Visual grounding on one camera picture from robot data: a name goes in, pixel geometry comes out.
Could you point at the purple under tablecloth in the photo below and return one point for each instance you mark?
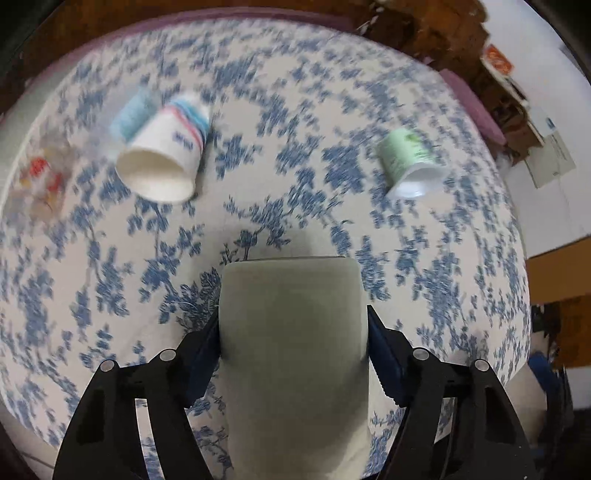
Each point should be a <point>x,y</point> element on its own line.
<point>306,79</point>

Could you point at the white striped paper cup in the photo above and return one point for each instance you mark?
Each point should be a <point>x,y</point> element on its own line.
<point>161,162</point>

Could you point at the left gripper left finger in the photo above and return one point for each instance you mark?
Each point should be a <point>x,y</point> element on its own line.
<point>103,439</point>

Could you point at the clear glass red print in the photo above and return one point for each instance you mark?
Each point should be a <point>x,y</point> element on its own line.
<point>41,182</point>

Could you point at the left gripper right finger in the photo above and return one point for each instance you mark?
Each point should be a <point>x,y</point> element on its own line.
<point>458,422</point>

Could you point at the blue floral tablecloth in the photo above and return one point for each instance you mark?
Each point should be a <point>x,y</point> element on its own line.
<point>119,277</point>

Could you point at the clear plastic cup blue label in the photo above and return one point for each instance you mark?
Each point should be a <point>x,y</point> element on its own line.
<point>133,114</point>

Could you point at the cream white ceramic cup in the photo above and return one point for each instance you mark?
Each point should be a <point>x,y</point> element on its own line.
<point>295,368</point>

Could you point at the small green yogurt cup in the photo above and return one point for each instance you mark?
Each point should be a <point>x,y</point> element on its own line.
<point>410,168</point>

